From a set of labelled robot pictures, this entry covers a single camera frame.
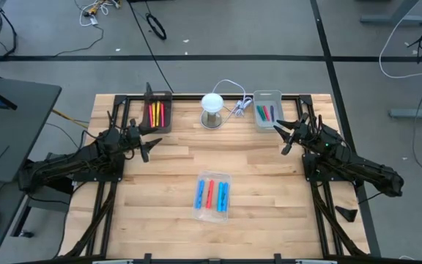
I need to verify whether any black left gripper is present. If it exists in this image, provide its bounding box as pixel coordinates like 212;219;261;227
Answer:
120;117;163;164

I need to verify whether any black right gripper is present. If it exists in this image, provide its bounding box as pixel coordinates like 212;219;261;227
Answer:
273;112;330;156

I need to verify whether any blue translucent marker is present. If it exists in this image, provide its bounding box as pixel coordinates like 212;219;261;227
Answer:
195;179;206;210
222;182;230;213

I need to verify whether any red orange marker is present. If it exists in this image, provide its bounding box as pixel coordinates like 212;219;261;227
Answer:
206;179;215;210

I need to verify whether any dark smoky plastic bin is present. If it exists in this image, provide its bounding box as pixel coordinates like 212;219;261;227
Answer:
140;90;174;134

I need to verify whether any light grey plastic bin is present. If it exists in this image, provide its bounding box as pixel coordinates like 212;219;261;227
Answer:
253;89;286;133

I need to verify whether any white dome table lamp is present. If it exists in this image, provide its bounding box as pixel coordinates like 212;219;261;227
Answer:
199;92;225;130

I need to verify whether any clear plastic bin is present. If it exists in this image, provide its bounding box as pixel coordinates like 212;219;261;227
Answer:
191;170;233;224

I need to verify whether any black desk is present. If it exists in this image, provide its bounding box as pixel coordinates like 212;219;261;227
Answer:
0;75;62;184

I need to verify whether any grey desk foot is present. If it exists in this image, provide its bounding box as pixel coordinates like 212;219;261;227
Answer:
388;99;422;120
360;0;422;26

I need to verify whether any black desk base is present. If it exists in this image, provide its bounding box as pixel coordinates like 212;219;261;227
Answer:
11;175;73;239

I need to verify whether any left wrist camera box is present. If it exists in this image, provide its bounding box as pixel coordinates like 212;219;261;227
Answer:
121;126;138;147

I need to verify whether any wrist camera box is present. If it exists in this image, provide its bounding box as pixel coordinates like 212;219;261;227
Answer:
302;126;324;147
121;126;138;147

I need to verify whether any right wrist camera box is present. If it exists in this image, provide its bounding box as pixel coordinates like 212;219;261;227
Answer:
302;126;324;147

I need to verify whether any black aluminium table frame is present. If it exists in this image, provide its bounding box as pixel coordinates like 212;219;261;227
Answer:
59;93;371;264

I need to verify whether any white lamp cable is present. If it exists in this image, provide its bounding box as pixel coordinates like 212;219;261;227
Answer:
210;78;254;125

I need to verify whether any long black floor cable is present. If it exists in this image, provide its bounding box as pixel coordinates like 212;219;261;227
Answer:
127;0;175;94

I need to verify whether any black triangular bracket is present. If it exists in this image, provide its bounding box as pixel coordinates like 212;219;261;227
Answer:
334;205;359;224

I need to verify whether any thin black floor cable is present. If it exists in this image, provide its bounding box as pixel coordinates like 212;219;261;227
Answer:
53;23;105;59

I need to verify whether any white floor cable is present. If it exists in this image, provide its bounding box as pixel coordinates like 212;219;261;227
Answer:
378;0;422;80

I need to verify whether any black coiled cable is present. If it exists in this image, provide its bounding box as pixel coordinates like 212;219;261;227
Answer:
145;12;168;41

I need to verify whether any white and yellow cable bundle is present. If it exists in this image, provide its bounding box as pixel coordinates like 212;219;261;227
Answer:
78;0;122;27

